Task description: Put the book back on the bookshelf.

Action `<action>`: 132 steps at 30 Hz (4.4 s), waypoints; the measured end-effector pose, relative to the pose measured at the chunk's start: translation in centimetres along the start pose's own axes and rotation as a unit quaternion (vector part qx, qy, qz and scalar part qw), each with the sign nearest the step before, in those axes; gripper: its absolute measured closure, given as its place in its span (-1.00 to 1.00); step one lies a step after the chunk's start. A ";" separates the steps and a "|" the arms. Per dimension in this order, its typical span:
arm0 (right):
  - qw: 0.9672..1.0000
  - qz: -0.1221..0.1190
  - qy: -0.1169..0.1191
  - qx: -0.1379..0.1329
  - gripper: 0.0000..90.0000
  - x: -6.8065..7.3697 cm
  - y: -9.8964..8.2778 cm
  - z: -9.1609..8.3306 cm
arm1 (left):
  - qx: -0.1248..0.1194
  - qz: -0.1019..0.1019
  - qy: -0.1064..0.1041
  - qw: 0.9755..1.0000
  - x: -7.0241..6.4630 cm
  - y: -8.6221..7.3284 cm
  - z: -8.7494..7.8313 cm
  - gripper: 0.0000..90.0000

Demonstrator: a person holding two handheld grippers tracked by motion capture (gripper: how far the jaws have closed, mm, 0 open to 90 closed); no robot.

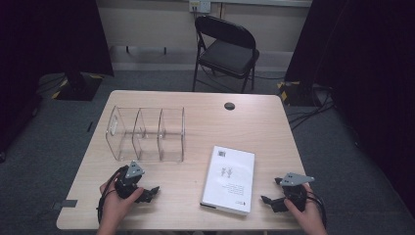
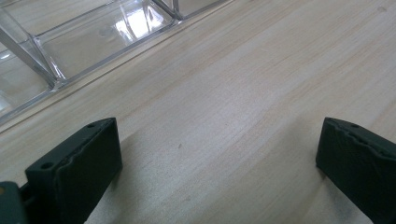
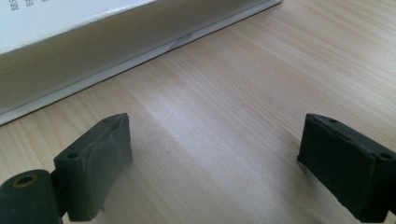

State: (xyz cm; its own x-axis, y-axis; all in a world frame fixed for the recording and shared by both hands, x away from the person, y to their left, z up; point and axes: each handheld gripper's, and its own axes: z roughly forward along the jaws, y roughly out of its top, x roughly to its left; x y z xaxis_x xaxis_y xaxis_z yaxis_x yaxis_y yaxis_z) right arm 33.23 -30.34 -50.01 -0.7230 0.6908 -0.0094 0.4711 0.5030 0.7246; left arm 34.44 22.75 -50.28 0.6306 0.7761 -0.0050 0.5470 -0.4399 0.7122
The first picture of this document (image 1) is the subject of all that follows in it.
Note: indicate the small black floor tape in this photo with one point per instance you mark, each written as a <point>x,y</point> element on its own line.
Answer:
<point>90,126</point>

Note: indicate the black stand base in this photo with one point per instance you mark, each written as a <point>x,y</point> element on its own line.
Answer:
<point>295,93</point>
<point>76,86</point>

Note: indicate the white book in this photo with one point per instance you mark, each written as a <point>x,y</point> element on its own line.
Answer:
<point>228,182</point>

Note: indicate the white wall power outlet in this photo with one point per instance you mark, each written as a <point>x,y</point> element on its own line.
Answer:
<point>199,6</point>

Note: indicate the dark curtain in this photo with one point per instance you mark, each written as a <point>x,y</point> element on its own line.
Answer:
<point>39,49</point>
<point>368,81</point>

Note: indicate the clear acrylic divided organizer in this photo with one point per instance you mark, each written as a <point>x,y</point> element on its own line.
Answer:
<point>147,137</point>

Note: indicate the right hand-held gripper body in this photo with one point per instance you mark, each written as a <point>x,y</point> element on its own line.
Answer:
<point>293,192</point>

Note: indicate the black folding chair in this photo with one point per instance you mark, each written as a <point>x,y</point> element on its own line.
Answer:
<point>228,55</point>

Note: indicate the grey tape strip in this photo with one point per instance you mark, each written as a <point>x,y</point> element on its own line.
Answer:
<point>65,204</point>

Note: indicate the person's right hand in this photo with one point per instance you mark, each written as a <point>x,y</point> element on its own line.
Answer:
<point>305,217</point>

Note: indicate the person's left hand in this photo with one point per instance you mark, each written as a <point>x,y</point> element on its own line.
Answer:
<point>115,205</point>

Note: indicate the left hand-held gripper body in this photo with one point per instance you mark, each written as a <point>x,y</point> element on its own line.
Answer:
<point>129,182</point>

